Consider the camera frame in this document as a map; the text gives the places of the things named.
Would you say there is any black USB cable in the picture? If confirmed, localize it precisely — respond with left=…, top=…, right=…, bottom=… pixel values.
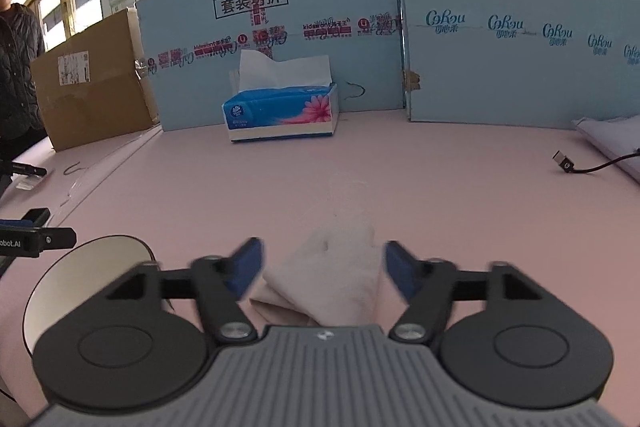
left=552, top=149, right=640, bottom=176

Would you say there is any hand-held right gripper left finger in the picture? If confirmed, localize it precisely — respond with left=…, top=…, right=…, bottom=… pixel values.
left=106, top=237, right=266, bottom=345

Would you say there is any brown cardboard box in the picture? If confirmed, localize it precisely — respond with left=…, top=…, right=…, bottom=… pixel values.
left=30, top=7, right=161, bottom=152

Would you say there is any white bowl with dark rim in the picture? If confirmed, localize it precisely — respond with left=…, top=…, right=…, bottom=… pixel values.
left=22, top=234, right=176, bottom=355

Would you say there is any black bar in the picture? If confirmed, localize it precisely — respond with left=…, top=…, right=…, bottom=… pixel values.
left=0, top=159, right=48, bottom=178

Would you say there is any white tissue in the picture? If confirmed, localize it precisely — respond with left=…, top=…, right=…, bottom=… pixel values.
left=248, top=227, right=396, bottom=328

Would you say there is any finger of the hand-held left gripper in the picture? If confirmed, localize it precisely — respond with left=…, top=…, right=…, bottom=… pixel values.
left=0, top=207, right=51, bottom=229
left=37, top=228, right=78, bottom=253

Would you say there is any blue cardboard panel red tape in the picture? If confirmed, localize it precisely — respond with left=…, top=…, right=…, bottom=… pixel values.
left=135, top=0, right=405, bottom=132

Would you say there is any lilac pillow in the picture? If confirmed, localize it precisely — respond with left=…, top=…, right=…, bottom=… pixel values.
left=571, top=114, right=640, bottom=185

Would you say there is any blue cardboard panel plain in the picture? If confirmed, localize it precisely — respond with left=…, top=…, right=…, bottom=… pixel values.
left=394, top=0, right=640, bottom=128

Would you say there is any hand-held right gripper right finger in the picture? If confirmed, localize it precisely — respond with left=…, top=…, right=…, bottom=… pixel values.
left=382, top=240, right=545, bottom=345

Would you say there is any blue tissue box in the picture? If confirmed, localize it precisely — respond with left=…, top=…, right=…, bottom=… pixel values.
left=221, top=49, right=340, bottom=144

